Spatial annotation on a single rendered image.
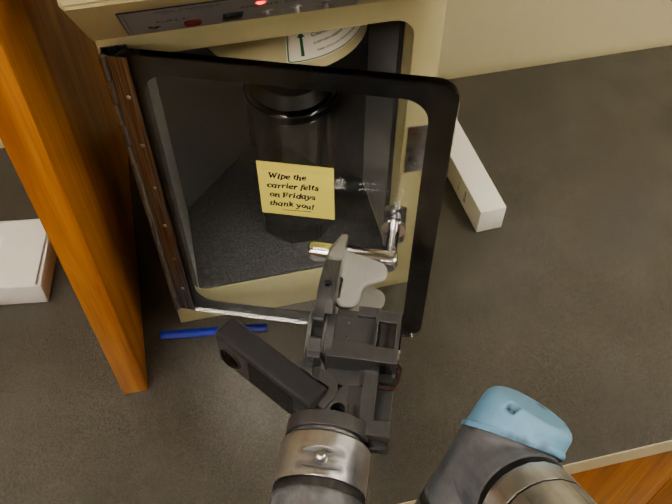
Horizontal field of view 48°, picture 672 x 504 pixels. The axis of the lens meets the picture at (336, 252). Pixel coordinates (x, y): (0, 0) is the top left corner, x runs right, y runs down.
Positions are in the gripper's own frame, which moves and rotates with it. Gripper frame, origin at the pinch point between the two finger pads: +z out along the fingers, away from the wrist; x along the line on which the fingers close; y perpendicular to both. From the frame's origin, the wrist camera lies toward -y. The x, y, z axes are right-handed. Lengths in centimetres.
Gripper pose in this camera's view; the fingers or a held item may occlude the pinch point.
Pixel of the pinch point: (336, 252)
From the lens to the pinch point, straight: 74.9
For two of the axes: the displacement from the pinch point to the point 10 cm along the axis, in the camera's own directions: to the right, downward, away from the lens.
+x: 0.0, -6.1, -7.9
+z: 1.4, -7.8, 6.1
